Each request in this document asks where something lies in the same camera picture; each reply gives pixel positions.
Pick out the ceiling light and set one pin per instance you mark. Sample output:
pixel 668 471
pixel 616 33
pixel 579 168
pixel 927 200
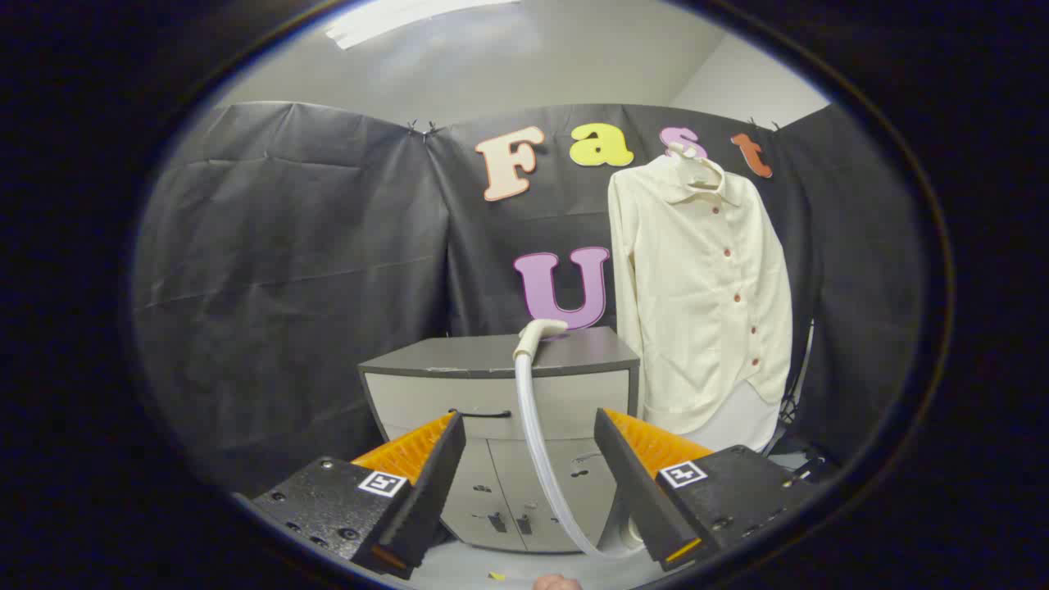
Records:
pixel 385 20

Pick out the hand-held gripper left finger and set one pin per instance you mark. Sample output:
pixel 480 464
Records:
pixel 430 483

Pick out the white garment steamer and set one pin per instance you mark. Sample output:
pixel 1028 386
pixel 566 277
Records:
pixel 534 331

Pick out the black backdrop cloth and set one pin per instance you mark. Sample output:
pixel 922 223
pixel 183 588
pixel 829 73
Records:
pixel 287 287

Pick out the cream button shirt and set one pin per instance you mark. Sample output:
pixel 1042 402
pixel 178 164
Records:
pixel 688 311

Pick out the white stand pole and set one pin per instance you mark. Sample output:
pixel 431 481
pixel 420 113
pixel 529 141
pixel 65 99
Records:
pixel 805 360

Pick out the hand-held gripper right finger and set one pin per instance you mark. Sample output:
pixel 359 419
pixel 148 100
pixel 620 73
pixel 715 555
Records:
pixel 635 483

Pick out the grey cabinet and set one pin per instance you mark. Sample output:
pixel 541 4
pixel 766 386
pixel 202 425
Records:
pixel 426 401

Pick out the white plastic hanger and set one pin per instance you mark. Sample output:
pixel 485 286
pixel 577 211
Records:
pixel 697 168

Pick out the black box device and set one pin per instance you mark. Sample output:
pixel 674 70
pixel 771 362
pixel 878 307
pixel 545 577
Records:
pixel 807 469

